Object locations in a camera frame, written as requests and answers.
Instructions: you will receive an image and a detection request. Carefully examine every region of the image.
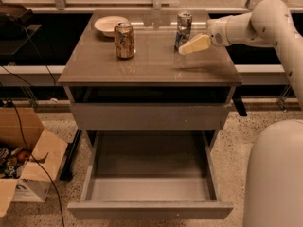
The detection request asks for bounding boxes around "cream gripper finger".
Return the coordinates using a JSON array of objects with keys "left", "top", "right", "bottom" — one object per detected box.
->
[{"left": 178, "top": 34, "right": 211, "bottom": 55}]

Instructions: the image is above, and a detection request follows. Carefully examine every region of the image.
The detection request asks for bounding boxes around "dark object on left shelf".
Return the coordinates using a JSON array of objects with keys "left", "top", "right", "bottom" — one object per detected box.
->
[{"left": 0, "top": 5, "right": 41, "bottom": 56}]

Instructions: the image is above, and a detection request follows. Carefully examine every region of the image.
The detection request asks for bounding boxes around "gold patterned soda can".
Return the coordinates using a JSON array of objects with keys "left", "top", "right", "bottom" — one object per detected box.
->
[{"left": 114, "top": 21, "right": 134, "bottom": 59}]

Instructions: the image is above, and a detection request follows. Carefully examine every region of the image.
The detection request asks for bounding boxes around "open cardboard box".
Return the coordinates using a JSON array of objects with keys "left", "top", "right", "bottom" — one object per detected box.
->
[{"left": 0, "top": 108, "right": 67, "bottom": 217}]

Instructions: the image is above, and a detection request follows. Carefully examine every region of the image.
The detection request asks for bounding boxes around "open grey middle drawer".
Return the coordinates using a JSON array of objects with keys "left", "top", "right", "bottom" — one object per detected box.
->
[{"left": 68, "top": 131, "right": 233, "bottom": 220}]

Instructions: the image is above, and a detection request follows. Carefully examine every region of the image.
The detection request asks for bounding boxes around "grey drawer cabinet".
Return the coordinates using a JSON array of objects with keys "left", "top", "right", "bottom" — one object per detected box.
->
[{"left": 59, "top": 10, "right": 241, "bottom": 144}]

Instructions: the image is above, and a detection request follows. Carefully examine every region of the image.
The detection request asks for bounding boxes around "silver blue redbull can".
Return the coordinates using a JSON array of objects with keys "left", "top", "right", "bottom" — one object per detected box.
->
[{"left": 174, "top": 10, "right": 192, "bottom": 49}]

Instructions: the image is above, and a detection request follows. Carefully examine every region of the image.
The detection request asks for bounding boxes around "black cable on floor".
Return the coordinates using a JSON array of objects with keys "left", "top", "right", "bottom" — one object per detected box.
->
[{"left": 0, "top": 65, "right": 66, "bottom": 227}]

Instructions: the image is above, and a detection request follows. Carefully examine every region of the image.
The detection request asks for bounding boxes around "white ceramic bowl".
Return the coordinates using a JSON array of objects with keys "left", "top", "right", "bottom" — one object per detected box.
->
[{"left": 94, "top": 16, "right": 129, "bottom": 37}]

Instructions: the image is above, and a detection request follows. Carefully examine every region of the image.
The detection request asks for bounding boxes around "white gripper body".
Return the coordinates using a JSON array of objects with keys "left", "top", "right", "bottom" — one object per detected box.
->
[{"left": 206, "top": 16, "right": 230, "bottom": 46}]

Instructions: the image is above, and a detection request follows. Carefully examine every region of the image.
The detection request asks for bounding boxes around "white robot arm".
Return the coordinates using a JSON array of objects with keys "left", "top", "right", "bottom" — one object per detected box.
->
[{"left": 179, "top": 0, "right": 303, "bottom": 227}]

